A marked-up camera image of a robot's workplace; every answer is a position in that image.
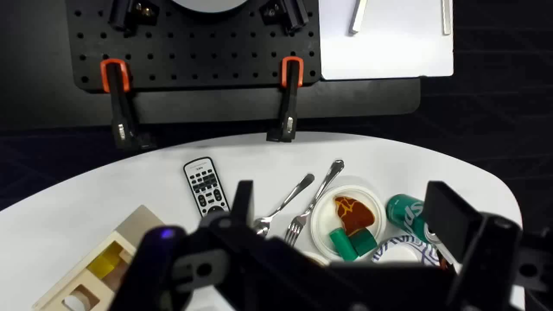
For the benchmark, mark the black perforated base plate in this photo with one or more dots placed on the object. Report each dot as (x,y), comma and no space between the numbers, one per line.
(201,57)

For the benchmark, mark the black mounting platform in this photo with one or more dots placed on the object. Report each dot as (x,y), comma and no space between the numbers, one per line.
(356,98)

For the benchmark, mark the green toy cube block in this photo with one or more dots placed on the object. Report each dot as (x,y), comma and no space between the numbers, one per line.
(363,240)

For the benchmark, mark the silver spoon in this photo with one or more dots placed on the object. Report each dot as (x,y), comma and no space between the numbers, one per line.
(287,198)

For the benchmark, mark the green toy cylinder block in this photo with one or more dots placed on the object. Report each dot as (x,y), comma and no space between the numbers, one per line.
(343,243)

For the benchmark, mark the white round plate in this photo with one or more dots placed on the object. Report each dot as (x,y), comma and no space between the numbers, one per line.
(322,221)

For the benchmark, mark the blue patterned paper plate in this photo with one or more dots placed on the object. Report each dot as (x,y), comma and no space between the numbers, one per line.
(403,247)

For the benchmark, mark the brown toy food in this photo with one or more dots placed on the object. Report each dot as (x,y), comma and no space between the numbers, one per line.
(353,210)

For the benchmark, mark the black base bracket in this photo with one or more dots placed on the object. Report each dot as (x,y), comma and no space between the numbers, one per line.
(133,10)
(286,12)

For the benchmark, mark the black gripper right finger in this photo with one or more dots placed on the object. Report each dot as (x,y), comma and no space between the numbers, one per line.
(451,221)

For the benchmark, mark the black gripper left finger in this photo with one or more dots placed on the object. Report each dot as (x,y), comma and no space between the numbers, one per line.
(242,200)

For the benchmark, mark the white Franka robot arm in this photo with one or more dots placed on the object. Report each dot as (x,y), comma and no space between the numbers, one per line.
(208,3)

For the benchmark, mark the green soda can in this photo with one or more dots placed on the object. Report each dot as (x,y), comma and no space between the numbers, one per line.
(407,214)

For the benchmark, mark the silver fork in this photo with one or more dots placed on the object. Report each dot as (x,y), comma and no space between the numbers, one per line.
(313,198)

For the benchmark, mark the orange and black clamp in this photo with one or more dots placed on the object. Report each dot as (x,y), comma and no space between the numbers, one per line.
(287,96)
(121,108)

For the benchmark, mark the white marker pen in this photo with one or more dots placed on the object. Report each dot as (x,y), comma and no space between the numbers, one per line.
(358,15)
(446,17)

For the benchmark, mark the grey remote control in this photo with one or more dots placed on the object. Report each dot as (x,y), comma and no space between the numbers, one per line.
(204,184)

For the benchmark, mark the wooden shape sorter box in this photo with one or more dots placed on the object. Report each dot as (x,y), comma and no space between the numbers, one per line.
(87,269)

